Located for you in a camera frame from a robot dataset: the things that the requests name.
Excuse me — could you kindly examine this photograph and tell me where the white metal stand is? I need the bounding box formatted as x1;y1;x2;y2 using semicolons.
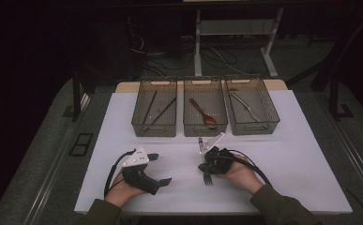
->
193;7;285;79

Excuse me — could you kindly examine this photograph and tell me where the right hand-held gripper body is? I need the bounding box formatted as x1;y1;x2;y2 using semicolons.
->
201;131;234;175

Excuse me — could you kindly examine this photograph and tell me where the tangle of floor cables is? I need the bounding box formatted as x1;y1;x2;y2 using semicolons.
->
127;15;255;79

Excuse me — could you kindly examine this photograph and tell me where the silver metal knife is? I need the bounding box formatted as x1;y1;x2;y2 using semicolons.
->
230;92;268;129

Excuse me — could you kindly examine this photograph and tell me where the black metal post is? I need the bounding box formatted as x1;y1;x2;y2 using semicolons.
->
71;68;82;123
328;76;355;122

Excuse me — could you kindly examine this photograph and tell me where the silver metal fork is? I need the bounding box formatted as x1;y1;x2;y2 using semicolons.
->
197;136;214;188

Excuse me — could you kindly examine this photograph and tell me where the black floor cable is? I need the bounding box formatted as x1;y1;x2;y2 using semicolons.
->
343;187;363;225

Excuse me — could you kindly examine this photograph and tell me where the clear brown plastic bin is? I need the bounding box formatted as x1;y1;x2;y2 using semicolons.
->
130;77;178;138
223;74;281;137
182;76;229;138

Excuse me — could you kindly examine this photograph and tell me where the metal floor rail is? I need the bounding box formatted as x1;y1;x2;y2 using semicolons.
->
23;93;92;225
313;90;363;204

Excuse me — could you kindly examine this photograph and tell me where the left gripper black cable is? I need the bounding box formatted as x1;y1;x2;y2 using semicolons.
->
103;149;137;198

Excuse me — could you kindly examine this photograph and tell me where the person's left hand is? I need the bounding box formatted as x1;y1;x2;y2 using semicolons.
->
104;172;145;209

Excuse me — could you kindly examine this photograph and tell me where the brown wooden spoon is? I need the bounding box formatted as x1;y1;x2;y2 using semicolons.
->
189;97;219;129

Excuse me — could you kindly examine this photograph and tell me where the person's right hand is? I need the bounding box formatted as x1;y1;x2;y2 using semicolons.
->
216;153;265;195

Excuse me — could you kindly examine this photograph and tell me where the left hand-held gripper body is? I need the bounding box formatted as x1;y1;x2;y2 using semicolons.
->
121;146;161;196

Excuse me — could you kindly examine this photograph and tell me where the white table mat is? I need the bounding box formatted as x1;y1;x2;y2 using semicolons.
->
73;89;354;216

